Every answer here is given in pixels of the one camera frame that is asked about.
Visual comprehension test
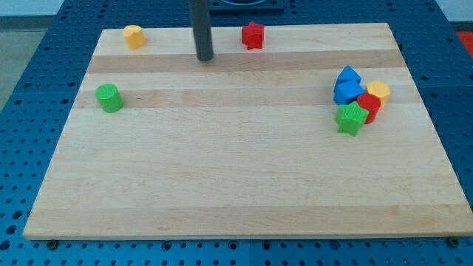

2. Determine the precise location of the blue triangle block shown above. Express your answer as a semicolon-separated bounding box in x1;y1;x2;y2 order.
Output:
335;65;361;87

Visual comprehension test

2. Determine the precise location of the wooden board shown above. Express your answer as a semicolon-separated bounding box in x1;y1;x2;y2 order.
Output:
24;23;472;240

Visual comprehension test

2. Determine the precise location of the red star block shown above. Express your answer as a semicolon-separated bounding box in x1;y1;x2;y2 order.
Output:
241;22;265;50

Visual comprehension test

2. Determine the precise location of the green star block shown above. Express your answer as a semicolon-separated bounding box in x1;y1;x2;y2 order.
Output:
335;101;369;137

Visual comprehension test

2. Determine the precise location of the blue cube block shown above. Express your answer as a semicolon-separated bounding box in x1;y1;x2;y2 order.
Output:
333;80;365;105

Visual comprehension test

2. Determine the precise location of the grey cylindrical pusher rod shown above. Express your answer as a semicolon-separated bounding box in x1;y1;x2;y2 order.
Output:
189;0;214;62

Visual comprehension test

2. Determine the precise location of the green cylinder block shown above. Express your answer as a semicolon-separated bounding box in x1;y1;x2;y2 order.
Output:
95;83;123;113

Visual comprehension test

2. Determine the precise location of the red cylinder block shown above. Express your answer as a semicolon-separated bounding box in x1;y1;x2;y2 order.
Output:
356;93;381;124

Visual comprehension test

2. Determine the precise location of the yellow heart block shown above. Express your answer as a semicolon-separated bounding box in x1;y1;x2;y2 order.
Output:
123;25;146;50

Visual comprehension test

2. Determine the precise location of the yellow hexagon block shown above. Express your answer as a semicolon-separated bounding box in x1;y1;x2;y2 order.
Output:
366;81;391;108

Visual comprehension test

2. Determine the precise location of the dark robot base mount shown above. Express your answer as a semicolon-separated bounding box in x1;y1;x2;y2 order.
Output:
208;0;285;13

